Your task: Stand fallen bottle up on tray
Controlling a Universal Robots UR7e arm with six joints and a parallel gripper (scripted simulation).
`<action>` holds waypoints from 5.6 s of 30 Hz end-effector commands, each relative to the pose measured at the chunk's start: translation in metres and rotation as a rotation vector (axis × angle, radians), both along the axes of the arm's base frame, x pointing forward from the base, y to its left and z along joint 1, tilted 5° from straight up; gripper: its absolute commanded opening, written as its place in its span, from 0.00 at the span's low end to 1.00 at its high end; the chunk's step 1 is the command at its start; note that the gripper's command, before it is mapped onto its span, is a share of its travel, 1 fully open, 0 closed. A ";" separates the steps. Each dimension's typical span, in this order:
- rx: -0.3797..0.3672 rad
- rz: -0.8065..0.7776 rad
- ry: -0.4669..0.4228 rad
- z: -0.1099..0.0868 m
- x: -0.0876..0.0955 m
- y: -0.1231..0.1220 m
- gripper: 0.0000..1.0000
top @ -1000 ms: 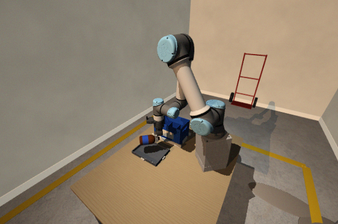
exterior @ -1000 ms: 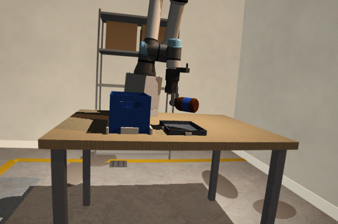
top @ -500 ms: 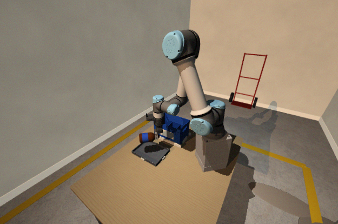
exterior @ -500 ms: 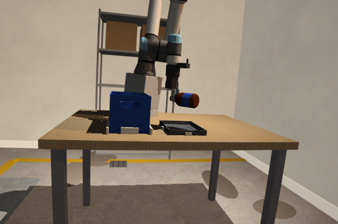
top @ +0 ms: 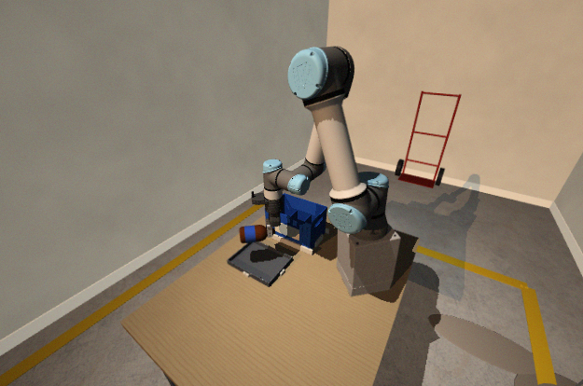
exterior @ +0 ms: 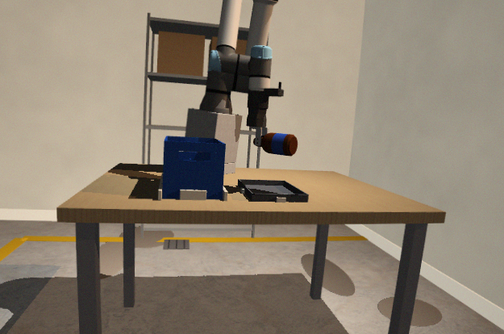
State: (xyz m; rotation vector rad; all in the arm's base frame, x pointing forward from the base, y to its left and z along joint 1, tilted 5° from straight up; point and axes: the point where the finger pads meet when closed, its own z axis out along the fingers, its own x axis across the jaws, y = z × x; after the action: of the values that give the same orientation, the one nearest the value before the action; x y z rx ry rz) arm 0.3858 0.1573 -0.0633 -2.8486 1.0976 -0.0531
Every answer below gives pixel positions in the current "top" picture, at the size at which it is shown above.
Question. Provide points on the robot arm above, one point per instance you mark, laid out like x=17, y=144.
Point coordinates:
x=322, y=79

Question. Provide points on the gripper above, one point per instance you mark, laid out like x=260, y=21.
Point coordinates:
x=273, y=201

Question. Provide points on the dark blue crate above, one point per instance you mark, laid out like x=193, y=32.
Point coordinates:
x=302, y=221

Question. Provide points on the dark brown bottle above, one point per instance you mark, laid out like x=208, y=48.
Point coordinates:
x=253, y=233

